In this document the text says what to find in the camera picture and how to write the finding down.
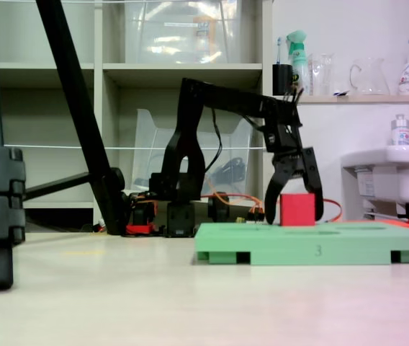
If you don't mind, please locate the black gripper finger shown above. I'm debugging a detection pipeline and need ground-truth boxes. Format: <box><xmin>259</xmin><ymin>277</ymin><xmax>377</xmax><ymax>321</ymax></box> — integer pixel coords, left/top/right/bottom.
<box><xmin>295</xmin><ymin>146</ymin><xmax>325</xmax><ymax>222</ymax></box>
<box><xmin>264</xmin><ymin>161</ymin><xmax>295</xmax><ymax>226</ymax></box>

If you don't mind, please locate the red square block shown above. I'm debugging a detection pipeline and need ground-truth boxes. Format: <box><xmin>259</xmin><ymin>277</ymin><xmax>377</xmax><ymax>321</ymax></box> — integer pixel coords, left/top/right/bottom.
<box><xmin>279</xmin><ymin>192</ymin><xmax>317</xmax><ymax>227</ymax></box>

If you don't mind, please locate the small circuit board connector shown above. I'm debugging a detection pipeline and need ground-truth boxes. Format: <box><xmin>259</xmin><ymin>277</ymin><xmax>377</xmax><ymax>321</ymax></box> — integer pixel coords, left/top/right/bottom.
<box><xmin>246</xmin><ymin>205</ymin><xmax>267</xmax><ymax>223</ymax></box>

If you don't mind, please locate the black round clamp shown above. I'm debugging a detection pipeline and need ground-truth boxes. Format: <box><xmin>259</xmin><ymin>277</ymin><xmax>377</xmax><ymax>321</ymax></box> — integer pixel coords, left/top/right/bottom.
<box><xmin>207</xmin><ymin>192</ymin><xmax>231</xmax><ymax>222</ymax></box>

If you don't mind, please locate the green shape-sorting board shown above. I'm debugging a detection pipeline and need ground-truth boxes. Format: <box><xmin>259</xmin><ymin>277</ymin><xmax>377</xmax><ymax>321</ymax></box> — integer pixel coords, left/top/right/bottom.
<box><xmin>194</xmin><ymin>222</ymin><xmax>409</xmax><ymax>267</ymax></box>

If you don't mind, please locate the black cup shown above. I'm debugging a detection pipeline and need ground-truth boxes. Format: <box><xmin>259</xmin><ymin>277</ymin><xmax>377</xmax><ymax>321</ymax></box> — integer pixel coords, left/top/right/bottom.
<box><xmin>272</xmin><ymin>63</ymin><xmax>295</xmax><ymax>97</ymax></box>

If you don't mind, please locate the green spray bottle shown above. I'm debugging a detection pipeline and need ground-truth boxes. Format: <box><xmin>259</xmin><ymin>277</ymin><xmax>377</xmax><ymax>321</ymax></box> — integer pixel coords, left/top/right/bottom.
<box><xmin>286</xmin><ymin>30</ymin><xmax>310</xmax><ymax>97</ymax></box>

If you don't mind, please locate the clear glass beaker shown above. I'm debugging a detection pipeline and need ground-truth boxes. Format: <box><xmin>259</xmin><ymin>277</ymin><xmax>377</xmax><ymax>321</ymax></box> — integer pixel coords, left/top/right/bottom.
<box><xmin>308</xmin><ymin>53</ymin><xmax>336</xmax><ymax>97</ymax></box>

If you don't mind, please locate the white sink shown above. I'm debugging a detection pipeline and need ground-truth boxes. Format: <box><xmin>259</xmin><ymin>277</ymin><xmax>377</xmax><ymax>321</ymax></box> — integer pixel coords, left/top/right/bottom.
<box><xmin>340</xmin><ymin>143</ymin><xmax>409</xmax><ymax>217</ymax></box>

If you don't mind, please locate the small clear sanitizer bottle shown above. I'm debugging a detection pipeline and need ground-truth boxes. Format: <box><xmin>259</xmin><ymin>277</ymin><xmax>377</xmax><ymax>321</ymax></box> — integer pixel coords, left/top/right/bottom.
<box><xmin>390</xmin><ymin>113</ymin><xmax>409</xmax><ymax>147</ymax></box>

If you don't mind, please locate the clear glass pitcher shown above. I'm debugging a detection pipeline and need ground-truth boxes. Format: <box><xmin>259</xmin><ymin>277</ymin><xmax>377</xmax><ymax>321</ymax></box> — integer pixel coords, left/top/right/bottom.
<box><xmin>349</xmin><ymin>57</ymin><xmax>391</xmax><ymax>97</ymax></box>

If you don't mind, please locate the clear plastic file holder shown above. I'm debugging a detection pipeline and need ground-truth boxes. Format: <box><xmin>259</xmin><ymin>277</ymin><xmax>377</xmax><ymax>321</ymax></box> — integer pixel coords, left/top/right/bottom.
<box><xmin>131</xmin><ymin>107</ymin><xmax>255</xmax><ymax>203</ymax></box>

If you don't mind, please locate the red clamp base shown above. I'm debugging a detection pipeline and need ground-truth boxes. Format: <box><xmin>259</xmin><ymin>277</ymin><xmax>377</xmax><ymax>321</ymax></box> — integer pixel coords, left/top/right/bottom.
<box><xmin>125</xmin><ymin>222</ymin><xmax>156</xmax><ymax>237</ymax></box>

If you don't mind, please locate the clear plastic storage box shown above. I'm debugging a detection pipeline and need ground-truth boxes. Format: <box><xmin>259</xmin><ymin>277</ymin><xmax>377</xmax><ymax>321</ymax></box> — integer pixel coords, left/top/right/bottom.
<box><xmin>124</xmin><ymin>0</ymin><xmax>243</xmax><ymax>65</ymax></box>

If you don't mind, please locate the beige shelf unit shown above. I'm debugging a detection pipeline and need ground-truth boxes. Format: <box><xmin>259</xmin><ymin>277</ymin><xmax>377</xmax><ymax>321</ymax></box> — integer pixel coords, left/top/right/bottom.
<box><xmin>0</xmin><ymin>0</ymin><xmax>274</xmax><ymax>231</ymax></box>

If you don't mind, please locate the slanted black tripod leg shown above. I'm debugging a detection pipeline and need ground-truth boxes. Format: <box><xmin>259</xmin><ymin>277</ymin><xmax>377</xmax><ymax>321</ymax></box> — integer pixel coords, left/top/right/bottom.
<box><xmin>35</xmin><ymin>0</ymin><xmax>128</xmax><ymax>236</ymax></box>

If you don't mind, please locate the black tripod brace bar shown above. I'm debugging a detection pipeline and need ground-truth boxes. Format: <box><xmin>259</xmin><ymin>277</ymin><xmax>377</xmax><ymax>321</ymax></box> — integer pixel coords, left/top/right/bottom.
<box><xmin>22</xmin><ymin>172</ymin><xmax>94</xmax><ymax>203</ymax></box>

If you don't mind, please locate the orange cable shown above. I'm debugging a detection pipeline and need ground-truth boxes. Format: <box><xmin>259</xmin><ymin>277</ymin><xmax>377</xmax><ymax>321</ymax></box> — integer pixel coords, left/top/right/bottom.
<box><xmin>204</xmin><ymin>176</ymin><xmax>343</xmax><ymax>223</ymax></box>

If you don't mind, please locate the black robot wire bundle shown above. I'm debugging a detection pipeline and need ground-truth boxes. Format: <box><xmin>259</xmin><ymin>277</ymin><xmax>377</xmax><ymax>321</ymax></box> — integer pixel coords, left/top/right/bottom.
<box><xmin>204</xmin><ymin>86</ymin><xmax>305</xmax><ymax>174</ymax></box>

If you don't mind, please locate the wooden wall shelf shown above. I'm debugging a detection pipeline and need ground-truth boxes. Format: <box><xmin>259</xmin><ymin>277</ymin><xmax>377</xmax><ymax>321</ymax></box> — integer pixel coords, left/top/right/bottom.
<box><xmin>297</xmin><ymin>94</ymin><xmax>409</xmax><ymax>106</ymax></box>

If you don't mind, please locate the black motor with orange wires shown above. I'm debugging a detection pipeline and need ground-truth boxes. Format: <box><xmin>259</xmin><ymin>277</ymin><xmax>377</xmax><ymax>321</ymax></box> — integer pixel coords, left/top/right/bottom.
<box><xmin>127</xmin><ymin>190</ymin><xmax>159</xmax><ymax>228</ymax></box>

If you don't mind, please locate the thin white cord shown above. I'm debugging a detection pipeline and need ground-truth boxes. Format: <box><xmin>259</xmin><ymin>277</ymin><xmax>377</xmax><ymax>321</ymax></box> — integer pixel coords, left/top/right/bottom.
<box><xmin>2</xmin><ymin>141</ymin><xmax>278</xmax><ymax>151</ymax></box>

